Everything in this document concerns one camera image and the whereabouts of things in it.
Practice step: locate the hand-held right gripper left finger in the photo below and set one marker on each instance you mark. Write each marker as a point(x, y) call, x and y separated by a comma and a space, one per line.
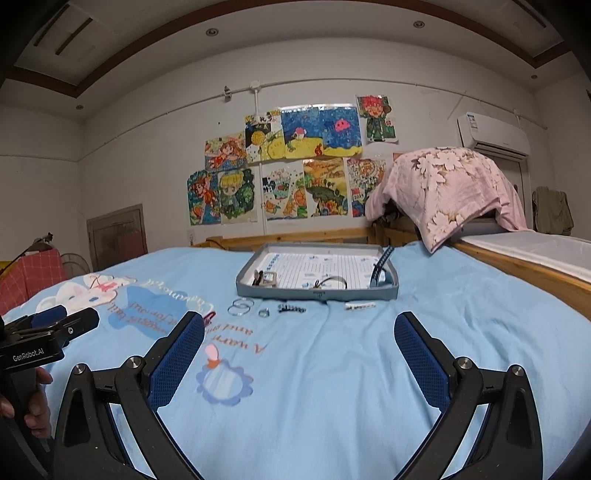
point(178, 360)

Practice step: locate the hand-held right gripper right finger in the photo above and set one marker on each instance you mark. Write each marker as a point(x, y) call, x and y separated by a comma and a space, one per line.
point(420, 360)

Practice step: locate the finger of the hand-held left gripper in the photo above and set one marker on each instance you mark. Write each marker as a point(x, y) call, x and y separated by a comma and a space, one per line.
point(48, 314)
point(81, 323)

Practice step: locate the beige hair claw clip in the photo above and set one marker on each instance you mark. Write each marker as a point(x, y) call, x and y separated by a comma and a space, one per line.
point(270, 279)

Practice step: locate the grey box lid tray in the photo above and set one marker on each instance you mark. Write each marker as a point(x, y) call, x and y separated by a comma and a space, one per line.
point(323, 265)

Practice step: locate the person's left hand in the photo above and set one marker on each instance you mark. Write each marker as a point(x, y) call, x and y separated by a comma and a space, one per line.
point(41, 415)

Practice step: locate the red checkered cloth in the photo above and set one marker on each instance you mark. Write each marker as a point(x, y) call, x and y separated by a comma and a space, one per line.
point(32, 277)

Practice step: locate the silver bangle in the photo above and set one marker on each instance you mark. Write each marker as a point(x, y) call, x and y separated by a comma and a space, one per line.
point(231, 308)
point(254, 304)

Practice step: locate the silver hair pin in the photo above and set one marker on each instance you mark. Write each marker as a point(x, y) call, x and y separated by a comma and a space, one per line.
point(360, 306)

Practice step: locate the small wooden door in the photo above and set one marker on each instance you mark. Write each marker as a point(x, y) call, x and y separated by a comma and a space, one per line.
point(117, 237)

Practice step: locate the blue printed blanket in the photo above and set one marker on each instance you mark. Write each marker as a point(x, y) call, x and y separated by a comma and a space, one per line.
point(323, 369)

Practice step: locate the black beaded hair clip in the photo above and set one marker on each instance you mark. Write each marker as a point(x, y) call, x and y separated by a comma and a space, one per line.
point(291, 308)

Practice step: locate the grey cushion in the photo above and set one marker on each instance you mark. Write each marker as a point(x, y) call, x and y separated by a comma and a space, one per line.
point(482, 226)

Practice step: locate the white mattress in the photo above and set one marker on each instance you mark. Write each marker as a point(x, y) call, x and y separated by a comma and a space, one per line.
point(531, 251)

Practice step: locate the pink floral blanket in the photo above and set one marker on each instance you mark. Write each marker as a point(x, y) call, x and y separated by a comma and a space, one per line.
point(443, 184)

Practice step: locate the olive jacket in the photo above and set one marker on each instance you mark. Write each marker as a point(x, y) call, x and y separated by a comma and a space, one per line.
point(551, 212)

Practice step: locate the white air conditioner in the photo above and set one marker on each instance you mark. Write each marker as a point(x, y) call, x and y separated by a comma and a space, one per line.
point(491, 131)

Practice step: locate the group of wall drawings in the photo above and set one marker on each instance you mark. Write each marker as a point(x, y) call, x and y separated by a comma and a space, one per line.
point(300, 134)

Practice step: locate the white wall bracket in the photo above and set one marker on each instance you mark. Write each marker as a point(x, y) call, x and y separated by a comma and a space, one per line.
point(227, 93)

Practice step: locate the white wall conduit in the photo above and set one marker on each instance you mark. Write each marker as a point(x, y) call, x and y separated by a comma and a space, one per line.
point(256, 99)

